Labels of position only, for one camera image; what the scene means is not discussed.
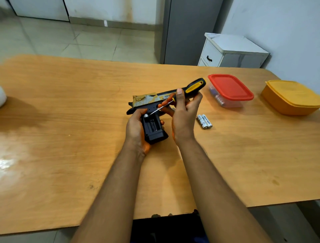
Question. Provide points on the person's left hand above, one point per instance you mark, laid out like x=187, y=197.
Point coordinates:
x=133, y=129

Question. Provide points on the person's right hand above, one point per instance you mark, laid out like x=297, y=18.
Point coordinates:
x=184, y=122

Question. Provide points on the person's left thumb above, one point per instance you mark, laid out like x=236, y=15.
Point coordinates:
x=143, y=114

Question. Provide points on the person's right thumb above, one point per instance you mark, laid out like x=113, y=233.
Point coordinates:
x=180, y=99

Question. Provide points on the person's right middle finger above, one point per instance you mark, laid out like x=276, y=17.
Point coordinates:
x=169, y=111

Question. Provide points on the black and yellow screwdriver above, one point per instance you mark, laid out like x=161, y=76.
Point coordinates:
x=193, y=86

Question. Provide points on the black and gold toy gun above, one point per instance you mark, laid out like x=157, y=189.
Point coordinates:
x=153, y=130

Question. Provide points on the person's left forearm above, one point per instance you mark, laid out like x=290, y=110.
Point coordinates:
x=112, y=200

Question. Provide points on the person's right forearm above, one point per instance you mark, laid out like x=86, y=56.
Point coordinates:
x=217, y=200

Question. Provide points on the white battery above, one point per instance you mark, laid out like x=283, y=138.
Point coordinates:
x=202, y=122
x=207, y=121

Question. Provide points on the batteries inside clear container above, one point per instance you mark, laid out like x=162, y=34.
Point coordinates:
x=218, y=99

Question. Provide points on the clear container with red lid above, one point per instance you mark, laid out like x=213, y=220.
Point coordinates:
x=230, y=87

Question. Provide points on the grey refrigerator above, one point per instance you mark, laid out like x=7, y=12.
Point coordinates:
x=187, y=30

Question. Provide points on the white bedside cabinet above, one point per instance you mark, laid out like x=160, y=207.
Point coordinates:
x=232, y=51

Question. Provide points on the orange container with yellow lid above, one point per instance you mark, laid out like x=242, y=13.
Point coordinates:
x=290, y=96

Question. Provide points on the person's dark clothing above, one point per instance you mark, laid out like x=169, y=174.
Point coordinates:
x=167, y=229

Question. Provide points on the white round object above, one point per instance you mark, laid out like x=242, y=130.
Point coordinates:
x=2, y=97

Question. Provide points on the white door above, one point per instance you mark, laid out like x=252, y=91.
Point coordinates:
x=40, y=8

